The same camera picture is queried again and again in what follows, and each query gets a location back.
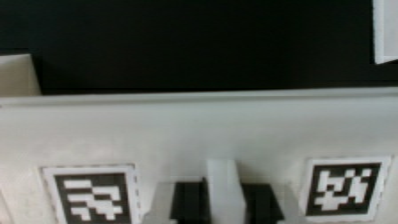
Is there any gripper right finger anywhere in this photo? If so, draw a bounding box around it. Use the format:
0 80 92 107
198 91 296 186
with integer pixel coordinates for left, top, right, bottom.
241 184 284 224

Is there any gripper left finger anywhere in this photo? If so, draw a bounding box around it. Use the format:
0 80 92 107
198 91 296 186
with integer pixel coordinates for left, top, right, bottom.
170 179 211 224

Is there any white cabinet body box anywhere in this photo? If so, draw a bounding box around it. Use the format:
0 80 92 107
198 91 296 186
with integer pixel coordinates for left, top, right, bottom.
0 87 398 224

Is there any white U-shaped fence frame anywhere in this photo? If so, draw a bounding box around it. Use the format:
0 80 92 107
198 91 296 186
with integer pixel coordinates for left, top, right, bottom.
0 54 40 97

